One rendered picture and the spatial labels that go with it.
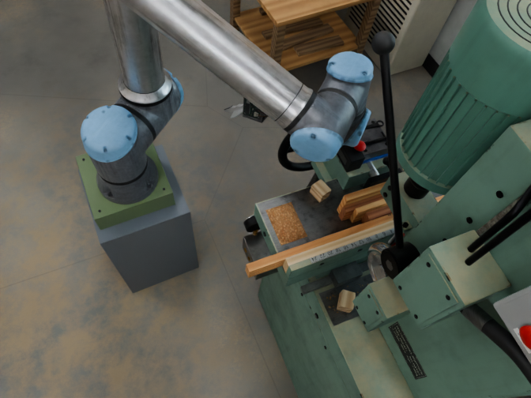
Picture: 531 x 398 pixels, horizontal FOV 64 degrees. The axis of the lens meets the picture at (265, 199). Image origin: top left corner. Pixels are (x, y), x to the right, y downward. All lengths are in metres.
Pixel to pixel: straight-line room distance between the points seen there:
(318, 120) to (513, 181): 0.32
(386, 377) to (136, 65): 0.97
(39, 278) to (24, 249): 0.16
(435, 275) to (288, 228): 0.46
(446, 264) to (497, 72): 0.26
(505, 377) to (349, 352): 0.40
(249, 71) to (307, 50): 1.74
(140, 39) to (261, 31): 1.55
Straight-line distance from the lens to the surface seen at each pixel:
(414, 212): 0.93
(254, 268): 0.94
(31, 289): 2.08
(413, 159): 0.79
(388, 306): 0.82
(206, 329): 1.87
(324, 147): 0.77
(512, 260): 0.65
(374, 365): 1.09
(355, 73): 0.85
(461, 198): 0.74
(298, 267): 0.94
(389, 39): 0.68
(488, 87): 0.64
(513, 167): 0.65
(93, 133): 1.22
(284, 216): 1.02
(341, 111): 0.80
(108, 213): 1.39
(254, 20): 2.66
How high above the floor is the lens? 1.83
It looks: 61 degrees down
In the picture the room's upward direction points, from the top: 10 degrees clockwise
